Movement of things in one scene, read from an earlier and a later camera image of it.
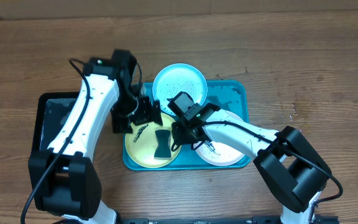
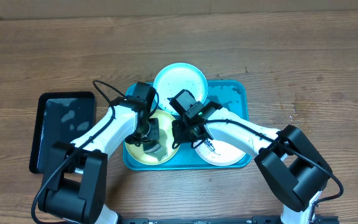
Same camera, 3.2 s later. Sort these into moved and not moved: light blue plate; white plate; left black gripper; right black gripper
Moved: left black gripper
Not moved: right black gripper; light blue plate; white plate
